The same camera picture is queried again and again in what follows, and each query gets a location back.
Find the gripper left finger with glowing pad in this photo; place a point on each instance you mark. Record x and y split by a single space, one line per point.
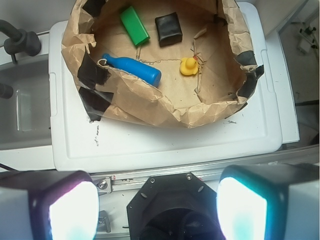
48 205

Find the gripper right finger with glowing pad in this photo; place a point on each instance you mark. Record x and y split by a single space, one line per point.
269 202

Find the yellow rubber duck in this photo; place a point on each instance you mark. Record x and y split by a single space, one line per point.
189 66

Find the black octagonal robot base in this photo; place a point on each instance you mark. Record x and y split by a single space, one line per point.
174 207

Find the white plastic bin lid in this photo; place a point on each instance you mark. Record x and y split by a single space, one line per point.
111 145

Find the clear plastic container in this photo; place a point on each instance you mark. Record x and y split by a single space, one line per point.
25 109

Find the brown paper bag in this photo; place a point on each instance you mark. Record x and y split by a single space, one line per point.
214 32

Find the black clamp knob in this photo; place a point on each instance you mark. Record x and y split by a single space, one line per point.
19 41

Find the blue plastic bottle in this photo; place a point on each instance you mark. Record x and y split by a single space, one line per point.
141 70

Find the green rectangular block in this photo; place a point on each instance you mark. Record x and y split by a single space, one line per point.
134 26

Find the aluminium frame rail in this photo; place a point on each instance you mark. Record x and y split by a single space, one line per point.
207 171

